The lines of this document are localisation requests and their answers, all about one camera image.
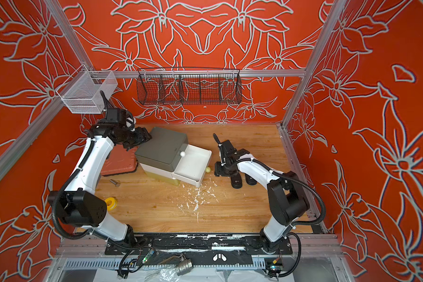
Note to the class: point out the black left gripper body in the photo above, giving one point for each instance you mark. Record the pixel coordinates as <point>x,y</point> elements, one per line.
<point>126,132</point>

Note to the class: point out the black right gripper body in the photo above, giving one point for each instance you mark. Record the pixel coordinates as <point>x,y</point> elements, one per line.
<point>224,167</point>

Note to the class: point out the black computer mouse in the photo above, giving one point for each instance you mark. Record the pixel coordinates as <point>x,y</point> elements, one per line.
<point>236,181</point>
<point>249,180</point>

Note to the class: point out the white drawer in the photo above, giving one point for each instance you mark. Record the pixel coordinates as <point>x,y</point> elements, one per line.
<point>192,165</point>

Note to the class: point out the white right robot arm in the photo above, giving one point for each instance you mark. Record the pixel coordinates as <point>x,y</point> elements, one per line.
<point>287,195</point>

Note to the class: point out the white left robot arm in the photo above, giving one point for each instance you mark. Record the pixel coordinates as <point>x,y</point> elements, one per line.
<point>76,211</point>

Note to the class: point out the red plastic tool case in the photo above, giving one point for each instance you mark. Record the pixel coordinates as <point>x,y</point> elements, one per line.
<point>120,161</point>

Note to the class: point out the small metal bolt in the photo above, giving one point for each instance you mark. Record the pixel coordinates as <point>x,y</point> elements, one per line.
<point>115,182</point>

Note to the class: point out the yellow tape roll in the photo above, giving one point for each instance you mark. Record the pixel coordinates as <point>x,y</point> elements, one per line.
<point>111,203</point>

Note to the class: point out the metal cylindrical fitting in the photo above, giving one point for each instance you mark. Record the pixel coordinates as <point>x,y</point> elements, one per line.
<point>184,267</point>

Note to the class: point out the white mesh wall basket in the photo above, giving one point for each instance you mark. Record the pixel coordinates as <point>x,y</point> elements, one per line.
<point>88,94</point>

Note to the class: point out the black wire wall basket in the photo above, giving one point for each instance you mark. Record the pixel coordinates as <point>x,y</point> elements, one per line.
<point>194,86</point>

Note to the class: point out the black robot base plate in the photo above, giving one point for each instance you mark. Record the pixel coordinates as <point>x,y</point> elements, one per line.
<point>220,250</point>

